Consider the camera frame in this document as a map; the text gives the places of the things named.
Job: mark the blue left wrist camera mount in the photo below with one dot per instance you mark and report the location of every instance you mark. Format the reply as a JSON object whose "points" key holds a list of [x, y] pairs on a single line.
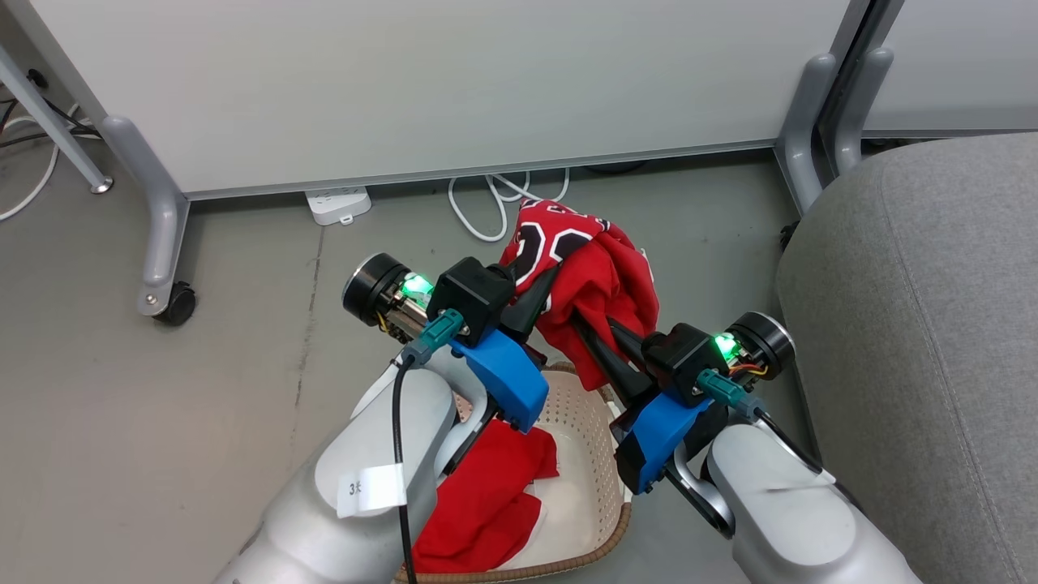
{"points": [[507, 377]]}

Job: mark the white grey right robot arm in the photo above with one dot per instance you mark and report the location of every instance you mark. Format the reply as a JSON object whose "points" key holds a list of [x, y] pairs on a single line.
{"points": [[795, 527]]}

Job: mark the white paper label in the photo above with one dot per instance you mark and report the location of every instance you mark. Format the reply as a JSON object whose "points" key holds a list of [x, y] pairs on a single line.
{"points": [[371, 489]]}

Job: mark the grey fabric sofa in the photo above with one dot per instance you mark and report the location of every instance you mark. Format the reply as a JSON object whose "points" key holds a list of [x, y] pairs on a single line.
{"points": [[924, 341]]}

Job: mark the white power strip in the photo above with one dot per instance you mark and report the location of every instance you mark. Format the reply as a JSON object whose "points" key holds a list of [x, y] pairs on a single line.
{"points": [[339, 204]]}

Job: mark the slanted grey metal leg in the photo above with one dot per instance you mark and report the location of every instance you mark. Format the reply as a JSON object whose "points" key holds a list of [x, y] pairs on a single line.
{"points": [[57, 122]]}

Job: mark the red basketball jersey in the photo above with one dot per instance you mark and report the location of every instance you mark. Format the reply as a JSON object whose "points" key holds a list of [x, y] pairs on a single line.
{"points": [[600, 276]]}

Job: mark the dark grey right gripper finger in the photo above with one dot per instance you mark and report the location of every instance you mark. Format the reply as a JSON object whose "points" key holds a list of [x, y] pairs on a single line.
{"points": [[608, 361], [631, 339]]}

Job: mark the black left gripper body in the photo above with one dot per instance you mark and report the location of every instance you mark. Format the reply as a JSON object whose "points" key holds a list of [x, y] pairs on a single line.
{"points": [[474, 296]]}

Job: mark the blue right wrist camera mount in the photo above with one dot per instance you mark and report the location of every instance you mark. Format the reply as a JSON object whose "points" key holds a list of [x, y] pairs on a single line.
{"points": [[661, 434]]}

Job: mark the large white partition panel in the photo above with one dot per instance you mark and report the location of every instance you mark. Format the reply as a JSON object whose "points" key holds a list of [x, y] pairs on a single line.
{"points": [[422, 81]]}

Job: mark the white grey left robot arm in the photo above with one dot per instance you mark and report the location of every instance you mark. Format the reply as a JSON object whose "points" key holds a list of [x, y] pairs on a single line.
{"points": [[300, 519]]}

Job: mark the grey partition leg with caster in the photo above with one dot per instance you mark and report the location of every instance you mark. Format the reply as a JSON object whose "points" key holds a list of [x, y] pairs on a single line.
{"points": [[162, 219]]}

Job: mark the plain red garment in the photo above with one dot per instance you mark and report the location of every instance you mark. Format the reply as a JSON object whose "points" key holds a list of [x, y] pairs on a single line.
{"points": [[478, 503]]}

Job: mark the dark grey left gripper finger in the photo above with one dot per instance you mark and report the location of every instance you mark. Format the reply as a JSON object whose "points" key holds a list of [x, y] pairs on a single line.
{"points": [[533, 355], [535, 302]]}

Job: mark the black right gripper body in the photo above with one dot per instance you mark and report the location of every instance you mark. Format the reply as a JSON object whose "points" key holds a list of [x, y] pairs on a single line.
{"points": [[677, 357]]}

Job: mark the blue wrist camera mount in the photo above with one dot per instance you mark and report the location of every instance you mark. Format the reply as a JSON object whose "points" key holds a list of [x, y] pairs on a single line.
{"points": [[661, 434], [507, 377]]}

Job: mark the narrow white partition panel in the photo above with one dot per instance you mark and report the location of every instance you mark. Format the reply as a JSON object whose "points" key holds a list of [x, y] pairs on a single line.
{"points": [[965, 57]]}

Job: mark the beige perforated laundry basket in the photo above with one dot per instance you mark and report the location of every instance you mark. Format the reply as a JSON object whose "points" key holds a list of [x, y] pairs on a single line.
{"points": [[580, 454]]}

